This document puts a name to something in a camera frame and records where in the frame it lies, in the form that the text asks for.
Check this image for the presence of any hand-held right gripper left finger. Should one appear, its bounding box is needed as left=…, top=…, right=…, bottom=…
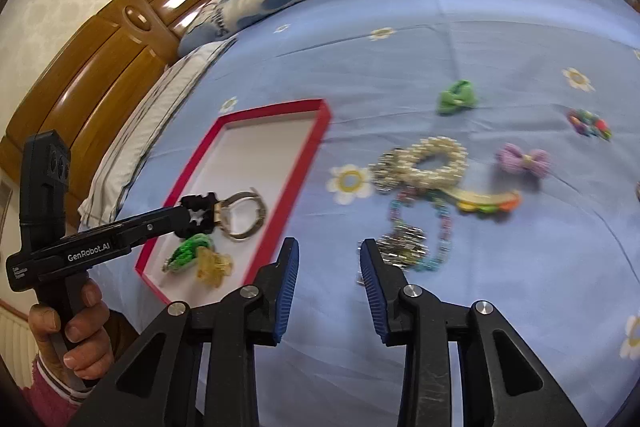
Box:
left=67, top=237, right=301, bottom=427

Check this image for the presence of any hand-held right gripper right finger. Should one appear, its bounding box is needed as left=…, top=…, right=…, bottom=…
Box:
left=360, top=238, right=588, bottom=427

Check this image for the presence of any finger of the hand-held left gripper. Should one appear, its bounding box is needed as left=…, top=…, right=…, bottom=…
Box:
left=174, top=209, right=217, bottom=241
left=180, top=191, right=220, bottom=212

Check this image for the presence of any gold wristwatch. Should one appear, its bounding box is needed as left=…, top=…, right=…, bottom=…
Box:
left=215, top=190, right=269, bottom=242

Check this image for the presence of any red shallow box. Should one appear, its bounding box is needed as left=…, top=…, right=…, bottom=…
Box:
left=135, top=98, right=332, bottom=308

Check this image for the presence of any silver chain necklace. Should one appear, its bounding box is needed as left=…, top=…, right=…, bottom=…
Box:
left=356, top=149, right=429, bottom=284

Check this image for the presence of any pearl bead scrunchie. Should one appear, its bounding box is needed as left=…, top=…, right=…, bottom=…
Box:
left=395, top=136, right=470, bottom=196

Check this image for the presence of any purple bow hair tie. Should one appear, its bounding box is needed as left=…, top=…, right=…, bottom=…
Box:
left=496, top=143, right=552, bottom=180

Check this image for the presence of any green bow hair tie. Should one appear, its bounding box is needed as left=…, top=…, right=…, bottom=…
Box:
left=436, top=79, right=478, bottom=116

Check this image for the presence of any colourful beaded hair tie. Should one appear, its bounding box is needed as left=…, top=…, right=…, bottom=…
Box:
left=567, top=108, right=613, bottom=142

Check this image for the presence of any person's left hand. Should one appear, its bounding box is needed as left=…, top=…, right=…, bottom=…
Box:
left=27, top=279, right=116, bottom=380

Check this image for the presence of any green braided hair clip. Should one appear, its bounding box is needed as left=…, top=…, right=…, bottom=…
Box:
left=161, top=234, right=216, bottom=275

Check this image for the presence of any yellow claw hair clip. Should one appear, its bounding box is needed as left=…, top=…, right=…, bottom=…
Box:
left=195, top=249, right=234, bottom=290

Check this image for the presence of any grey striped pillow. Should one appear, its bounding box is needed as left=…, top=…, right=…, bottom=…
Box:
left=77, top=38, right=238, bottom=228

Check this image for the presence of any white radiator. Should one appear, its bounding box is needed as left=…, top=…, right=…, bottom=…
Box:
left=0, top=299, right=36, bottom=375

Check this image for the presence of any colourful fruit hair clip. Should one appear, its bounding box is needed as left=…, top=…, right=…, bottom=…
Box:
left=442, top=184, right=522, bottom=215

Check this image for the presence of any wooden headboard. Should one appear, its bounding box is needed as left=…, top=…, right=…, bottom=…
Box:
left=0, top=0, right=251, bottom=168

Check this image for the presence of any blue floral bedsheet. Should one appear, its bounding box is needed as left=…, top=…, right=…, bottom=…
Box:
left=120, top=0, right=640, bottom=427

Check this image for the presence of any pastel bead bracelet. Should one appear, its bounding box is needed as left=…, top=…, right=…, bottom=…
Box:
left=386, top=188, right=455, bottom=273

